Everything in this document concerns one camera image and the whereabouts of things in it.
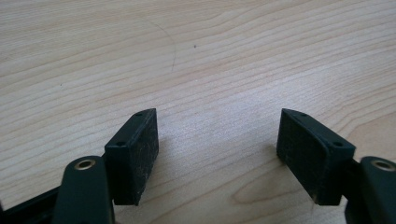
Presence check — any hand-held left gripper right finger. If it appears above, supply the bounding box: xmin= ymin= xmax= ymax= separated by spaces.
xmin=276 ymin=107 xmax=357 ymax=206

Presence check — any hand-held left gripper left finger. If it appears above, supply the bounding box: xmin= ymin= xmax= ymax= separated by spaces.
xmin=104 ymin=107 xmax=160 ymax=207

